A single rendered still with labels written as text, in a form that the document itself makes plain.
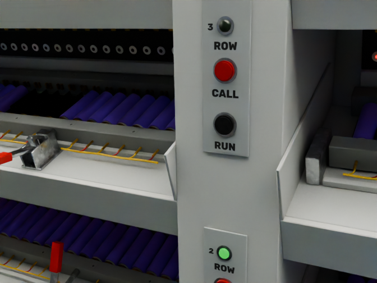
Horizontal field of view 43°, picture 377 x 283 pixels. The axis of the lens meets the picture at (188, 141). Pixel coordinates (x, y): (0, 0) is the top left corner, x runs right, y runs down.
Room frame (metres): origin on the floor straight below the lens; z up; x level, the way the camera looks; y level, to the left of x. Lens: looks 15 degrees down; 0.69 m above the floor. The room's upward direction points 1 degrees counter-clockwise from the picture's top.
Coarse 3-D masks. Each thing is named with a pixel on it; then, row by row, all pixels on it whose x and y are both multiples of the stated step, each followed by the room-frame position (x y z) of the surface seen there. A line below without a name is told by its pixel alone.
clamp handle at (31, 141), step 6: (30, 138) 0.49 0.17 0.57; (30, 144) 0.49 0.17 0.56; (36, 144) 0.49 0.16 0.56; (18, 150) 0.47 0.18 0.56; (24, 150) 0.47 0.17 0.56; (30, 150) 0.48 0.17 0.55; (0, 156) 0.45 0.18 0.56; (6, 156) 0.45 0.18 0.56; (12, 156) 0.46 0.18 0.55; (0, 162) 0.44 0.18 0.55; (6, 162) 0.45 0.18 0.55
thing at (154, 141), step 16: (0, 112) 0.58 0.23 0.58; (0, 128) 0.56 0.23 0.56; (16, 128) 0.55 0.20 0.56; (32, 128) 0.54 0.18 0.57; (48, 128) 0.52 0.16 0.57; (64, 128) 0.51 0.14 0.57; (80, 128) 0.51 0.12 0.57; (96, 128) 0.50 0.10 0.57; (112, 128) 0.49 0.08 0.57; (128, 128) 0.49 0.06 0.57; (144, 128) 0.48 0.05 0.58; (96, 144) 0.50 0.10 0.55; (112, 144) 0.49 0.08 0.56; (128, 144) 0.48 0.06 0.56; (144, 144) 0.47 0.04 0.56; (160, 144) 0.46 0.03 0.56; (144, 160) 0.45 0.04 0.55
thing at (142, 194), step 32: (0, 64) 0.73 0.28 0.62; (32, 64) 0.70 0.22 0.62; (64, 64) 0.67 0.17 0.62; (96, 64) 0.64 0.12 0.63; (128, 64) 0.62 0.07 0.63; (160, 64) 0.60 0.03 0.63; (64, 160) 0.49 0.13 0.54; (96, 160) 0.48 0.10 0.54; (128, 160) 0.47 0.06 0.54; (0, 192) 0.52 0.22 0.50; (32, 192) 0.49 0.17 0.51; (64, 192) 0.46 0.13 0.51; (96, 192) 0.44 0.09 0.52; (128, 192) 0.42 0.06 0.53; (160, 192) 0.41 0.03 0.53; (128, 224) 0.44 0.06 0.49; (160, 224) 0.42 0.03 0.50
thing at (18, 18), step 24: (0, 0) 0.49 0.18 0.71; (24, 0) 0.48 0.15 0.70; (48, 0) 0.46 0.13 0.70; (72, 0) 0.45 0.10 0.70; (96, 0) 0.44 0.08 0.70; (120, 0) 0.43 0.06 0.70; (144, 0) 0.42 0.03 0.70; (168, 0) 0.41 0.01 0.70; (0, 24) 0.50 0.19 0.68; (24, 24) 0.49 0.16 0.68; (48, 24) 0.47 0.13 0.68; (72, 24) 0.46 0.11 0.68; (96, 24) 0.45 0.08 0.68; (120, 24) 0.44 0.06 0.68; (144, 24) 0.43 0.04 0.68; (168, 24) 0.41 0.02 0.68
